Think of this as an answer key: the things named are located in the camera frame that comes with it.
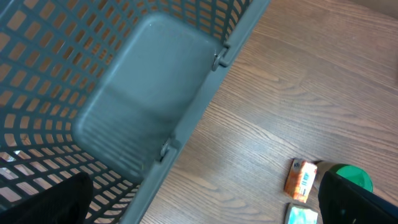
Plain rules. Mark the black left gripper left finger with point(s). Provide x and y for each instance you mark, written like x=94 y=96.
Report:
x=65 y=203

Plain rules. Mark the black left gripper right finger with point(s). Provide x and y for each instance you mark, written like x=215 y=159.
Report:
x=344 y=202

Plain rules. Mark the green lid seasoning jar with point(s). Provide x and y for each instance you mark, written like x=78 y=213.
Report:
x=352 y=173

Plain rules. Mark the small teal tissue pack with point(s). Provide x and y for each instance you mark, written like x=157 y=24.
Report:
x=297 y=214

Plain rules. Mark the small orange carton box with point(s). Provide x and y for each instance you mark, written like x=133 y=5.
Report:
x=300 y=180

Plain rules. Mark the grey plastic mesh basket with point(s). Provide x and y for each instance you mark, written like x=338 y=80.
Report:
x=110 y=88

